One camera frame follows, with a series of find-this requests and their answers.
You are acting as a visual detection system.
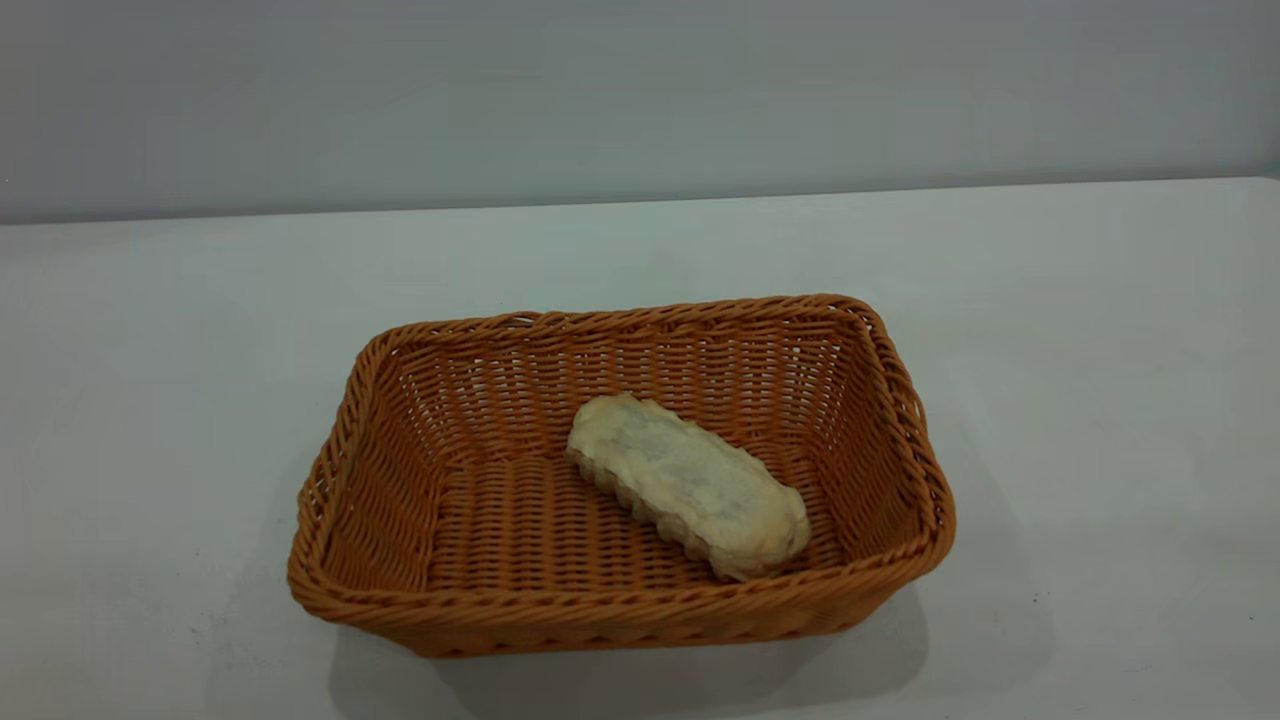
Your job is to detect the striped long bread roll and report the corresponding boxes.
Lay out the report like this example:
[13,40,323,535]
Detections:
[565,392,813,584]

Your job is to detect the orange woven wicker basket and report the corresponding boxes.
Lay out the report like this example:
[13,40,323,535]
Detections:
[288,293,957,659]

